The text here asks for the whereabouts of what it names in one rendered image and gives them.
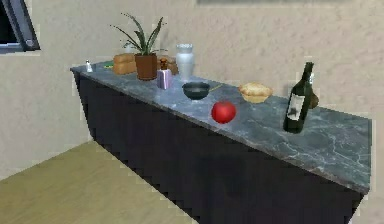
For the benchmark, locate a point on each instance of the tan round bread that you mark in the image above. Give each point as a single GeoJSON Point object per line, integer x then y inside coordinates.
{"type": "Point", "coordinates": [255, 92]}

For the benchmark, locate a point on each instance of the green plant in brown pot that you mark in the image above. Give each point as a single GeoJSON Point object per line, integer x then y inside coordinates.
{"type": "Point", "coordinates": [145, 60]}

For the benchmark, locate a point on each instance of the red tomato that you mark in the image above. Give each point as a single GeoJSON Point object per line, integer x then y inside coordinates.
{"type": "Point", "coordinates": [223, 112]}

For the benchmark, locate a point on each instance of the dark green bowl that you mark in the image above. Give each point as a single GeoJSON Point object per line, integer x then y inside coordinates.
{"type": "Point", "coordinates": [196, 90]}

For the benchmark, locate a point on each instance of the tan bread loaf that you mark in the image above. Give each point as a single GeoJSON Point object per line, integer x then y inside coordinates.
{"type": "Point", "coordinates": [124, 64]}

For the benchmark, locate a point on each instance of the small white salt shaker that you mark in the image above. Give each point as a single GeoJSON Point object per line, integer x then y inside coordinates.
{"type": "Point", "coordinates": [89, 66]}

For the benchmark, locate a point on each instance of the white glass jar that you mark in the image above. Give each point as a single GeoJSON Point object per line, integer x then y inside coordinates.
{"type": "Point", "coordinates": [185, 61]}

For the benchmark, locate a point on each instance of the brown bread loaf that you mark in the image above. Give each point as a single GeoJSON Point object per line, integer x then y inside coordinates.
{"type": "Point", "coordinates": [172, 65]}

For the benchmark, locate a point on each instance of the green flat object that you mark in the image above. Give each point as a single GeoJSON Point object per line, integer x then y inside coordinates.
{"type": "Point", "coordinates": [108, 64]}

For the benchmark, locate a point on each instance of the brown round object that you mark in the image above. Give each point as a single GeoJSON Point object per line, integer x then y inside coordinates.
{"type": "Point", "coordinates": [314, 100]}

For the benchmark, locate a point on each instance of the dark framed window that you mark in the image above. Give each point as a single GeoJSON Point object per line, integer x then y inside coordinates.
{"type": "Point", "coordinates": [13, 26]}

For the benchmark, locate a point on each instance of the black counter with marble top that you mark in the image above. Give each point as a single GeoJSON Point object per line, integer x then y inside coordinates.
{"type": "Point", "coordinates": [206, 173]}

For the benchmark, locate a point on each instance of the dark green wine bottle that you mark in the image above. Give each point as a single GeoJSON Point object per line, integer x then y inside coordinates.
{"type": "Point", "coordinates": [297, 103]}

